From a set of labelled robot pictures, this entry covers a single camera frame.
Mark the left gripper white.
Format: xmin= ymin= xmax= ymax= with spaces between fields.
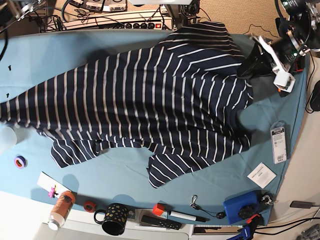
xmin=236 ymin=34 xmax=292 ymax=80

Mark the navy white striped t-shirt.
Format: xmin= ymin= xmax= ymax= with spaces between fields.
xmin=0 ymin=21 xmax=254 ymax=188

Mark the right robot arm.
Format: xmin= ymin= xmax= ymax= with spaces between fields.
xmin=0 ymin=0 xmax=46 ymax=60

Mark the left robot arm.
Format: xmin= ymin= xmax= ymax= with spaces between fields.
xmin=236 ymin=0 xmax=320 ymax=79

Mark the orange black utility knife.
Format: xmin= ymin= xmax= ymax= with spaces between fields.
xmin=278 ymin=89 xmax=289 ymax=98

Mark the small orange black tool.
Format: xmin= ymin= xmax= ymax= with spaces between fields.
xmin=293 ymin=56 xmax=305 ymax=73

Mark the black computer mouse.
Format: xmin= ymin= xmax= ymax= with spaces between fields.
xmin=309 ymin=80 xmax=320 ymax=112

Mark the clear plastic blister pack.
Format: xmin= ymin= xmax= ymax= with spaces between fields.
xmin=270 ymin=121 xmax=287 ymax=164

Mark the white square paper packet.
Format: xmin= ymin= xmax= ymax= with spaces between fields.
xmin=247 ymin=162 xmax=277 ymax=189

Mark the black power strip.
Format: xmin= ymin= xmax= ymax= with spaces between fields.
xmin=107 ymin=22 xmax=163 ymax=30

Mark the silver carabiner keyring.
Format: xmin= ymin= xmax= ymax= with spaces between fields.
xmin=260 ymin=194 xmax=278 ymax=206

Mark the blue plastic box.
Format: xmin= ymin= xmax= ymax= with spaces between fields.
xmin=223 ymin=191 xmax=260 ymax=224

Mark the black power adapter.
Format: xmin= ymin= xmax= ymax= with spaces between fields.
xmin=289 ymin=200 xmax=314 ymax=209

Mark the black knob on box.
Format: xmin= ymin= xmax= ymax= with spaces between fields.
xmin=238 ymin=204 xmax=256 ymax=220

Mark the blue orange clamp bottom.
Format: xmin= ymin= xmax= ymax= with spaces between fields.
xmin=229 ymin=213 xmax=263 ymax=240

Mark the white black marker pen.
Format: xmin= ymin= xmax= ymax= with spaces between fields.
xmin=168 ymin=211 xmax=209 ymax=223

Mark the orange red cube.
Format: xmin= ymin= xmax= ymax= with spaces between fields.
xmin=152 ymin=203 xmax=165 ymax=217

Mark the teal table cloth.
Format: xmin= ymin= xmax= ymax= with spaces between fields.
xmin=0 ymin=29 xmax=310 ymax=215

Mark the black remote control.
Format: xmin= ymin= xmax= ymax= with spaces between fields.
xmin=140 ymin=215 xmax=182 ymax=230

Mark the black mug gold pattern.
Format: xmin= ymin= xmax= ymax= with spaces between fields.
xmin=93 ymin=203 xmax=129 ymax=236

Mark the red tape roll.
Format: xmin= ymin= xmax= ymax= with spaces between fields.
xmin=83 ymin=201 xmax=97 ymax=213

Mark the orange bottle white cap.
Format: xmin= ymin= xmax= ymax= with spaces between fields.
xmin=48 ymin=191 xmax=76 ymax=231

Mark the white paper sheet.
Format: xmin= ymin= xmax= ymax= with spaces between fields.
xmin=37 ymin=172 xmax=71 ymax=196

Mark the purple tape roll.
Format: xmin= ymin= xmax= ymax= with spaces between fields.
xmin=14 ymin=155 xmax=27 ymax=169

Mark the translucent white cup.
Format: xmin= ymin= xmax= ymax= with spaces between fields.
xmin=0 ymin=126 xmax=17 ymax=154

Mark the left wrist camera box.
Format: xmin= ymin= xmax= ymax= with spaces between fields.
xmin=273 ymin=71 xmax=296 ymax=93

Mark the black lanyard with clip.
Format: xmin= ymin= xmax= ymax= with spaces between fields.
xmin=189 ymin=194 xmax=226 ymax=220

